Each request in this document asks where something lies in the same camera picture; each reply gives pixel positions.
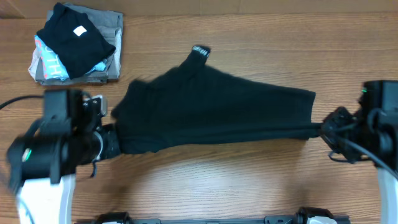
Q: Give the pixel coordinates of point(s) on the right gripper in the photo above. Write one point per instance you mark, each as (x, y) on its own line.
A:
(329, 132)

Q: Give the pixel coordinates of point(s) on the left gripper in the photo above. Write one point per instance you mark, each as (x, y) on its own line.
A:
(111, 131)

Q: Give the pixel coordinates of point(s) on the black t-shirt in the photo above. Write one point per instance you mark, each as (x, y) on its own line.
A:
(194, 103)

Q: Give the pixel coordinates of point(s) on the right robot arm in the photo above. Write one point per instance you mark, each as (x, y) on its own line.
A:
(370, 134)

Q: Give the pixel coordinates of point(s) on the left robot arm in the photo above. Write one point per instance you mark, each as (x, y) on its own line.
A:
(43, 161)

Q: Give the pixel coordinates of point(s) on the folded light blue shirt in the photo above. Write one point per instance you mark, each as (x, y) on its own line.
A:
(54, 69)

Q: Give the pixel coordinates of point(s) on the folded white cloth under pile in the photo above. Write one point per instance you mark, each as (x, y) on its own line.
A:
(36, 68)

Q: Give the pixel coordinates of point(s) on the folded black shirt on pile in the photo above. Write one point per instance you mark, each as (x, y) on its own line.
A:
(75, 39)

